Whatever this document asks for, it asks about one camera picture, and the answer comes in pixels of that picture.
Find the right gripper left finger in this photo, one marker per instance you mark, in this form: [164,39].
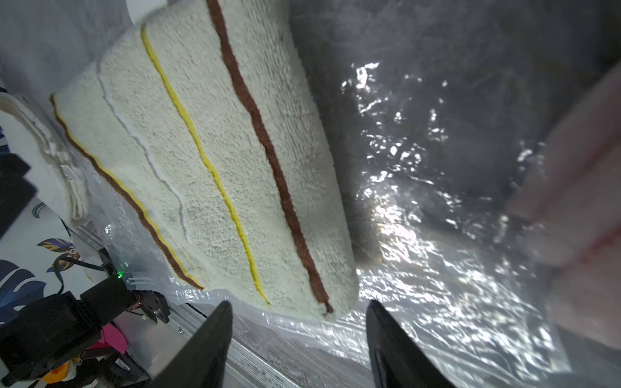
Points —
[201,362]

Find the pink towel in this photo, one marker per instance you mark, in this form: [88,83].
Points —
[571,196]

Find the blue white patterned towel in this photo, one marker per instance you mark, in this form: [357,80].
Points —
[59,181]

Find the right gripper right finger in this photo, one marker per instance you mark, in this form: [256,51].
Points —
[395,359]

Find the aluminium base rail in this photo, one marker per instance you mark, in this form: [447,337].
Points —
[257,357]

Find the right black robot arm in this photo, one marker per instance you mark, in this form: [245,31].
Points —
[49,332]

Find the clear plastic vacuum bag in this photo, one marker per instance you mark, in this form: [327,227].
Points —
[433,111]

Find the cream striped towel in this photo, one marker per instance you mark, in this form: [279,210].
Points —
[202,122]

